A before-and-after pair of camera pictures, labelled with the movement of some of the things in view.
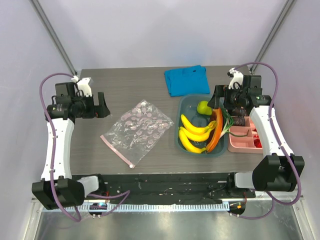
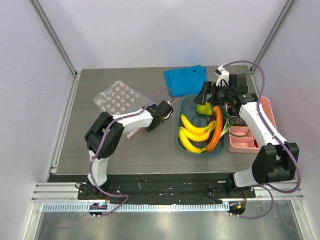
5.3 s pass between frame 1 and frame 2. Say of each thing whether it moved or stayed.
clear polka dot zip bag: moved
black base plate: stayed
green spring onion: stayed
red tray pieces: stayed
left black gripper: moved
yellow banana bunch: stayed
